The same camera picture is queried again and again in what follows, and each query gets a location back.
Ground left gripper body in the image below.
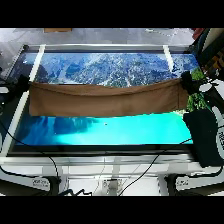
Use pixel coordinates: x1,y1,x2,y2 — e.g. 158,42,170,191
14,74,31,95

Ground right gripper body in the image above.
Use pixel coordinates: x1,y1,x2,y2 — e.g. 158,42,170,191
180,70,200,95

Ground brown pants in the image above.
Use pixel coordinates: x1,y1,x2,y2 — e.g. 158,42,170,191
28,78,190,118

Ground heap of clothes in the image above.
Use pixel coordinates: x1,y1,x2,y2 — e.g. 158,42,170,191
193,28,224,81

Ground black garment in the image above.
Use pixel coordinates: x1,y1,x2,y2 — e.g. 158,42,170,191
182,109,224,168

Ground black cable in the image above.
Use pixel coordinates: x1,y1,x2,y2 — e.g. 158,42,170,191
118,138,194,196
59,187,95,196
0,121,62,184

